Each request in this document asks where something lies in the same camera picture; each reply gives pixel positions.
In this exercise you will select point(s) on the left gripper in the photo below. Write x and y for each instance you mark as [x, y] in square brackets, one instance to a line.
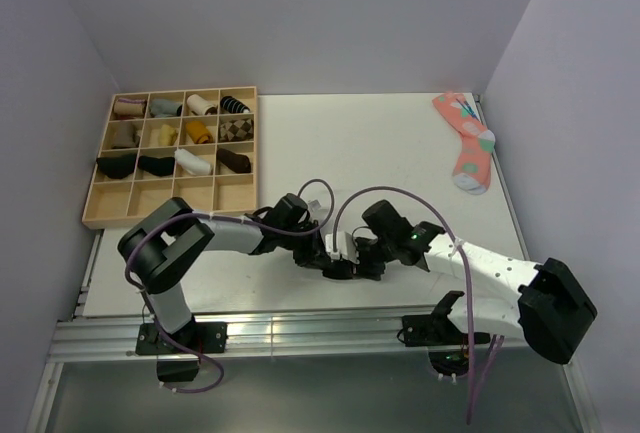
[314, 256]

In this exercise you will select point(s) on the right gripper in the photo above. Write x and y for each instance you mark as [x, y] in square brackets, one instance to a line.
[364, 270]

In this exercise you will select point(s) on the black sock with white stripes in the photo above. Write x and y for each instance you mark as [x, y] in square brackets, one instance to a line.
[339, 270]

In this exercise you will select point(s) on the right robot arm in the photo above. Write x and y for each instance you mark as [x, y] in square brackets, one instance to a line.
[542, 304]

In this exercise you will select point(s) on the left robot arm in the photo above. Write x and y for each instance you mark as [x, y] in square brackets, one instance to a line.
[161, 249]

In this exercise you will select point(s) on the dark brown rolled sock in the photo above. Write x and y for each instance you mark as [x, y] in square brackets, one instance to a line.
[236, 162]

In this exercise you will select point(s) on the pink patterned sock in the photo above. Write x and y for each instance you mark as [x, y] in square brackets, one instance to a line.
[472, 171]

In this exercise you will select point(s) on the brown checkered rolled sock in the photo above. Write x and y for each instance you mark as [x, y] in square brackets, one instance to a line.
[236, 130]

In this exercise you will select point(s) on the white rolled sock third row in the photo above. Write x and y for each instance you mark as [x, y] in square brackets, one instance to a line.
[191, 163]

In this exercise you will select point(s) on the wooden compartment tray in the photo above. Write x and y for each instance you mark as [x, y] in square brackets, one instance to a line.
[199, 144]

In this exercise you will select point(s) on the mustard yellow rolled sock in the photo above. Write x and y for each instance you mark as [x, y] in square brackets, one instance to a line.
[198, 132]

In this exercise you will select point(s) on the black white striped rolled sock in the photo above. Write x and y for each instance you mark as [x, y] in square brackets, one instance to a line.
[233, 105]

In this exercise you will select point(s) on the white rolled sock top row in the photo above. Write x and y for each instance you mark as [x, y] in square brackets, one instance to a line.
[200, 106]

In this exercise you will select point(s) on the black rolled sock left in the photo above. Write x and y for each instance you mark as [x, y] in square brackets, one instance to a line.
[118, 167]

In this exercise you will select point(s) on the brown grey rolled sock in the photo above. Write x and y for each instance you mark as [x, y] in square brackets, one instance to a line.
[125, 136]

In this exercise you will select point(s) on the beige rolled sock purple trim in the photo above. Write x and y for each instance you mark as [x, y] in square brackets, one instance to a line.
[129, 107]

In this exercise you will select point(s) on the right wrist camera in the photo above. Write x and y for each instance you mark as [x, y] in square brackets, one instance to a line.
[341, 246]

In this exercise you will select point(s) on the aluminium rail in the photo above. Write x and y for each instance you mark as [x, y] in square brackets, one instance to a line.
[314, 371]

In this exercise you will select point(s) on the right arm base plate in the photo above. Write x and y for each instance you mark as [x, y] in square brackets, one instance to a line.
[428, 330]

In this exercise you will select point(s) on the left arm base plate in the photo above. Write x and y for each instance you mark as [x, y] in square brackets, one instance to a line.
[208, 337]

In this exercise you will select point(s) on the black box under rail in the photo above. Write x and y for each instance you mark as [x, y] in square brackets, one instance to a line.
[177, 371]

